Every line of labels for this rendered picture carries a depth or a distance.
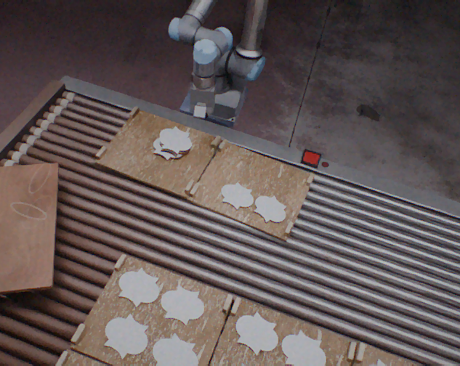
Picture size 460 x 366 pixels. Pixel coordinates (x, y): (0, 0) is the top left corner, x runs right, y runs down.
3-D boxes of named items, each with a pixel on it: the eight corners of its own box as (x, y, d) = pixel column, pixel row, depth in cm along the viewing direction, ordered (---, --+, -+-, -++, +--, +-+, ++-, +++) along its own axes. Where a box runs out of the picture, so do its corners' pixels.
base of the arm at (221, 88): (203, 71, 229) (203, 54, 221) (234, 75, 228) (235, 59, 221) (197, 91, 219) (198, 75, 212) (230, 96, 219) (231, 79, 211)
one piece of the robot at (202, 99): (186, 89, 162) (185, 124, 175) (211, 94, 162) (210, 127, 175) (192, 67, 170) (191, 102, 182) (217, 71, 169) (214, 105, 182)
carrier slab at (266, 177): (224, 143, 206) (224, 140, 205) (313, 178, 199) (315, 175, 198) (187, 201, 185) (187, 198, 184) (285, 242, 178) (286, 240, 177)
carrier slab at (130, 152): (136, 110, 214) (136, 108, 213) (221, 141, 207) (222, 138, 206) (94, 164, 193) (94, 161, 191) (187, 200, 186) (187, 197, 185)
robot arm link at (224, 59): (211, 55, 221) (213, 30, 210) (237, 64, 218) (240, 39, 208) (199, 69, 214) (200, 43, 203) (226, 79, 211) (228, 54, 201)
